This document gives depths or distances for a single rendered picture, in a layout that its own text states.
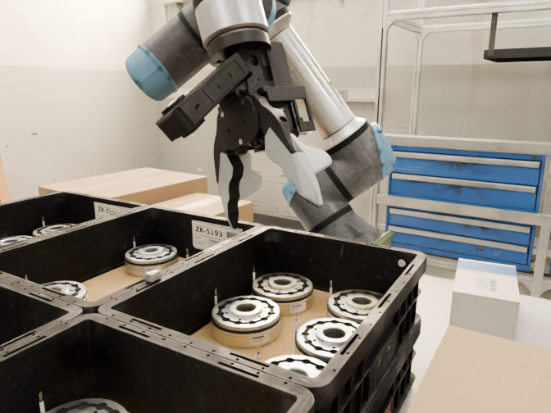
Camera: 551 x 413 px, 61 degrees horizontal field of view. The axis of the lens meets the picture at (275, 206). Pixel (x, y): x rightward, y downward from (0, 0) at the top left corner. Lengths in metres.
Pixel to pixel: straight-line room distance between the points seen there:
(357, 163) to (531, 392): 0.62
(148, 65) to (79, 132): 3.51
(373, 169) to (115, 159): 3.54
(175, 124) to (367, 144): 0.63
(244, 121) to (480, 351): 0.36
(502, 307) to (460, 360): 0.46
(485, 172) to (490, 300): 1.51
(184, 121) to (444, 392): 0.36
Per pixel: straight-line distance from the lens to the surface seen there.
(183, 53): 0.65
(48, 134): 4.00
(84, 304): 0.62
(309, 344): 0.63
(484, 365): 0.56
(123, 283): 0.92
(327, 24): 3.65
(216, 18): 0.52
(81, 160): 4.17
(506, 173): 2.45
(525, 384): 0.55
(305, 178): 0.44
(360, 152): 1.01
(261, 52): 0.55
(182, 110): 0.44
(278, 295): 0.75
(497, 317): 1.02
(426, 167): 2.51
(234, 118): 0.51
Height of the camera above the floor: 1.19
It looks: 15 degrees down
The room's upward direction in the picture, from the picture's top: straight up
